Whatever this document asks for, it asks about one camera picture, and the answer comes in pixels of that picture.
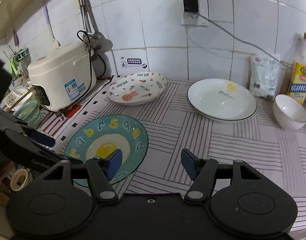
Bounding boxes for white salt bag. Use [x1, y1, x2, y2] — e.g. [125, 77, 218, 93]
[249, 53, 280, 100]

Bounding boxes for striped white tablecloth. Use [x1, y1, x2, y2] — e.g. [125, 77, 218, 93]
[38, 74, 306, 230]

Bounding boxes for cooking wine bottle yellow label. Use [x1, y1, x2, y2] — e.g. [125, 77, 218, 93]
[280, 32, 306, 106]

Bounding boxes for green plastic basket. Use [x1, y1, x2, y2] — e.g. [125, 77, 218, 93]
[13, 100, 41, 128]

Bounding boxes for black power cable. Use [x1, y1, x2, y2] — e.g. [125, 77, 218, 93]
[180, 0, 293, 68]

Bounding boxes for blue fried egg plate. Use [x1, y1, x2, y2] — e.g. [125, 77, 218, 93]
[65, 115, 149, 185]

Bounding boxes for white rice cooker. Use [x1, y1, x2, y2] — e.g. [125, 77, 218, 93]
[28, 42, 97, 112]

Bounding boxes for rabbit carrot pattern plate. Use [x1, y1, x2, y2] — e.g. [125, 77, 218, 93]
[107, 72, 168, 106]

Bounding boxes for black power adapter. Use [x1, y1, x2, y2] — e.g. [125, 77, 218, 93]
[183, 0, 199, 13]

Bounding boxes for white ribbed bowl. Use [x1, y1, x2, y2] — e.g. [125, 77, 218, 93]
[273, 94, 306, 131]

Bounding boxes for white cup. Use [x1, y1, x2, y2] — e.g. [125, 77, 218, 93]
[10, 168, 29, 192]

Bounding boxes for white plate with sun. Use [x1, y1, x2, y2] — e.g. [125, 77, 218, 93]
[187, 79, 257, 122]

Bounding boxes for hanging metal ladles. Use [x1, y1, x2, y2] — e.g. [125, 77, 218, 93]
[76, 0, 112, 52]

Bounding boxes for wall warning sticker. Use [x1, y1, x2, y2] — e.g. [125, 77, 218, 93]
[120, 57, 148, 69]

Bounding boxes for rice cooker black cord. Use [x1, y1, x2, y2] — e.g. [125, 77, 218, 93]
[76, 29, 107, 98]

